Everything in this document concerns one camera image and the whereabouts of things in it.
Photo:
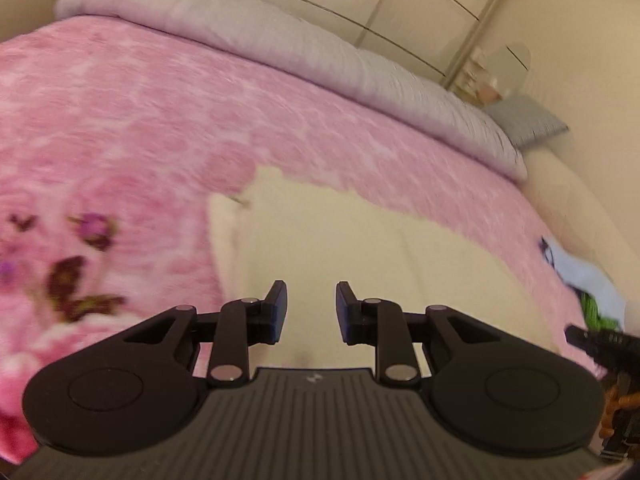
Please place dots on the white dressing table with mirror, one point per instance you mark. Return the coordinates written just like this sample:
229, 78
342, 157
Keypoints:
485, 78

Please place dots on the right hand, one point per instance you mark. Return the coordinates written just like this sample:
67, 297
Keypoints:
613, 403

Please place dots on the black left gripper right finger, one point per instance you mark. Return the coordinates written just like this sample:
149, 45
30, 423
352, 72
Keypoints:
383, 325

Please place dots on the grey checked pillow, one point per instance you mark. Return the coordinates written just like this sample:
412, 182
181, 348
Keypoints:
524, 121

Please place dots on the lilac striped duvet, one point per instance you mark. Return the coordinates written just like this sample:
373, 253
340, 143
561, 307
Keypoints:
262, 33

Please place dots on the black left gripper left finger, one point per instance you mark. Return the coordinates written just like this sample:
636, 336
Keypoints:
235, 328

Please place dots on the pink rose pattern blanket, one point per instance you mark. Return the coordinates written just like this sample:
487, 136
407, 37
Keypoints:
114, 135

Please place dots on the white printed garment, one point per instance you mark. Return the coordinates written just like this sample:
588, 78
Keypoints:
602, 305

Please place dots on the cream white knit sweater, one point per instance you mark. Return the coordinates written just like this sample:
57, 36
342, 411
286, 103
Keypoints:
313, 237

